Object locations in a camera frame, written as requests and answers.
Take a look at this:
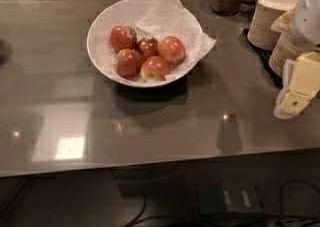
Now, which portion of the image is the white ceramic bowl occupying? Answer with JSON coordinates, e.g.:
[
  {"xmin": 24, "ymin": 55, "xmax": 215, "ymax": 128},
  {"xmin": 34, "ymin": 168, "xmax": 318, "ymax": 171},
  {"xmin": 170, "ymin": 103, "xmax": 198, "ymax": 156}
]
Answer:
[{"xmin": 86, "ymin": 0, "xmax": 205, "ymax": 89}]

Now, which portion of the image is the black cable right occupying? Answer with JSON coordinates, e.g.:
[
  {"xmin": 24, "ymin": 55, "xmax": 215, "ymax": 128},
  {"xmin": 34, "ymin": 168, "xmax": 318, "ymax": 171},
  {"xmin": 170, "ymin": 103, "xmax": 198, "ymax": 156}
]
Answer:
[{"xmin": 166, "ymin": 179, "xmax": 320, "ymax": 227}]

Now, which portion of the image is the back stack of paper plates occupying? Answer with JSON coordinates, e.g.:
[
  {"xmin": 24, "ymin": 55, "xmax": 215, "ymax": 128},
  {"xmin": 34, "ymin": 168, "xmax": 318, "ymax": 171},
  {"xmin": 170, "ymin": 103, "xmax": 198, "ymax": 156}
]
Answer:
[{"xmin": 247, "ymin": 0, "xmax": 288, "ymax": 51}]

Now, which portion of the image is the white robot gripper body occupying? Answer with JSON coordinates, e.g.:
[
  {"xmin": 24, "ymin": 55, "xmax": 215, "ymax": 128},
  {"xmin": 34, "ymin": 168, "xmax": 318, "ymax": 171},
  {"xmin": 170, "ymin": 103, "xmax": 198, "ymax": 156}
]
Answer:
[{"xmin": 290, "ymin": 0, "xmax": 320, "ymax": 50}]

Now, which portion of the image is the red apple front left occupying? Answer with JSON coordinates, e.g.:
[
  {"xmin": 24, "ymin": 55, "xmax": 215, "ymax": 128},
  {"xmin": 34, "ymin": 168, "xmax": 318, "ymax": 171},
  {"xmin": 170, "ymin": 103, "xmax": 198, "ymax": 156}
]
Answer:
[{"xmin": 115, "ymin": 49, "xmax": 143, "ymax": 79}]

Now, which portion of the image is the stack of paper plates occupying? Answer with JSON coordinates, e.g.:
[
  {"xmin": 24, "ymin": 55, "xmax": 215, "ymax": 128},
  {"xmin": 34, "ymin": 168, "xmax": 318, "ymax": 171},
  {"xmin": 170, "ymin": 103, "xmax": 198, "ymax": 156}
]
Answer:
[
  {"xmin": 247, "ymin": 0, "xmax": 288, "ymax": 51},
  {"xmin": 269, "ymin": 32, "xmax": 303, "ymax": 77}
]

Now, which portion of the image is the black cable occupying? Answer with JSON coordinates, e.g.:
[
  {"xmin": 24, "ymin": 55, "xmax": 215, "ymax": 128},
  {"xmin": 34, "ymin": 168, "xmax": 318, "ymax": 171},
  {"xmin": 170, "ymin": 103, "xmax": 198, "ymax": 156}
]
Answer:
[
  {"xmin": 166, "ymin": 179, "xmax": 320, "ymax": 227},
  {"xmin": 111, "ymin": 169, "xmax": 148, "ymax": 227}
]

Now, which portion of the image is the white crumpled paper liner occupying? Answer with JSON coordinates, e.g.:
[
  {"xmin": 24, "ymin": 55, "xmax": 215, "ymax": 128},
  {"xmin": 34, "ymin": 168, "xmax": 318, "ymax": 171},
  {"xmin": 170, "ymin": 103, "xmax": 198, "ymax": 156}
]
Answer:
[{"xmin": 93, "ymin": 0, "xmax": 217, "ymax": 85}]

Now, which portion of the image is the front stack of paper plates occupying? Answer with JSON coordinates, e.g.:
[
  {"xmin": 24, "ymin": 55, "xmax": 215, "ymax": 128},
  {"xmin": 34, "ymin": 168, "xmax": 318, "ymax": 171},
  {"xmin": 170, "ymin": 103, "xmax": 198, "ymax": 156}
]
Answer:
[{"xmin": 269, "ymin": 32, "xmax": 303, "ymax": 77}]

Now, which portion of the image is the red apple right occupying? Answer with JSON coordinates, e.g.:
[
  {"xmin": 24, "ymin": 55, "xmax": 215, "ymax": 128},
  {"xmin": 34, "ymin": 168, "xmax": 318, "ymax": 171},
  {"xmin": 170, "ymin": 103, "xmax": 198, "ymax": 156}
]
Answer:
[{"xmin": 157, "ymin": 36, "xmax": 186, "ymax": 65}]

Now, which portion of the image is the black cable left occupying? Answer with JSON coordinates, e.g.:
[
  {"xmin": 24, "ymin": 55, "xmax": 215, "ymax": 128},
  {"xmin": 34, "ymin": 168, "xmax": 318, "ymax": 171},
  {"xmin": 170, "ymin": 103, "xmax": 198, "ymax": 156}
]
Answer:
[{"xmin": 111, "ymin": 169, "xmax": 148, "ymax": 227}]

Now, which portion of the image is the black tray mat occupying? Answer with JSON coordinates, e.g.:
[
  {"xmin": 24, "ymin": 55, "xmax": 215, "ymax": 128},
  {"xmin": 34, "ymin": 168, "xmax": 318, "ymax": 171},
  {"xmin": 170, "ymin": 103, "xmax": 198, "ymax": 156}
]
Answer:
[{"xmin": 247, "ymin": 39, "xmax": 283, "ymax": 89}]

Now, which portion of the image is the red apple centre back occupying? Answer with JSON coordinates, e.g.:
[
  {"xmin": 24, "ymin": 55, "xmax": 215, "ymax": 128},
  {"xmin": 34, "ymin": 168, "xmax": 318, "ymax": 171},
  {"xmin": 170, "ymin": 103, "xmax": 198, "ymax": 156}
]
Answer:
[{"xmin": 135, "ymin": 36, "xmax": 158, "ymax": 59}]

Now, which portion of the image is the blue grey box under table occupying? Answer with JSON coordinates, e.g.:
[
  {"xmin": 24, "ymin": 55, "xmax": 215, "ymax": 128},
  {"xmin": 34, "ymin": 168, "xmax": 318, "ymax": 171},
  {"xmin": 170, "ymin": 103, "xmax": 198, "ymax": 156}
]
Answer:
[{"xmin": 197, "ymin": 182, "xmax": 265, "ymax": 216}]

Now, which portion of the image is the red apple top left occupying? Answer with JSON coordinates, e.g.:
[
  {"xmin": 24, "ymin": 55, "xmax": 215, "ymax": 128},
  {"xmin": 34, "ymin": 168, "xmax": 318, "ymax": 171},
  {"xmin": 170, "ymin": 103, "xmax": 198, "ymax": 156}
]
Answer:
[{"xmin": 110, "ymin": 26, "xmax": 137, "ymax": 52}]

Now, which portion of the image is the yellowish red apple front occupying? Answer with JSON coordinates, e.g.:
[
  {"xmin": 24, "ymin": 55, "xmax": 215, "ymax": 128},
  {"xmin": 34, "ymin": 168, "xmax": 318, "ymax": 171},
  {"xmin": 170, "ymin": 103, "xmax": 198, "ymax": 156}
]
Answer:
[{"xmin": 140, "ymin": 56, "xmax": 170, "ymax": 82}]

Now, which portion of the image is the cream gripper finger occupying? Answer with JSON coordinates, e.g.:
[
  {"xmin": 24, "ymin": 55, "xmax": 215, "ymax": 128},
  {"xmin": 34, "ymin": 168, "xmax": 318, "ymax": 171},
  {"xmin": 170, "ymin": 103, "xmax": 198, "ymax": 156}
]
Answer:
[
  {"xmin": 271, "ymin": 9, "xmax": 294, "ymax": 33},
  {"xmin": 279, "ymin": 52, "xmax": 320, "ymax": 116}
]

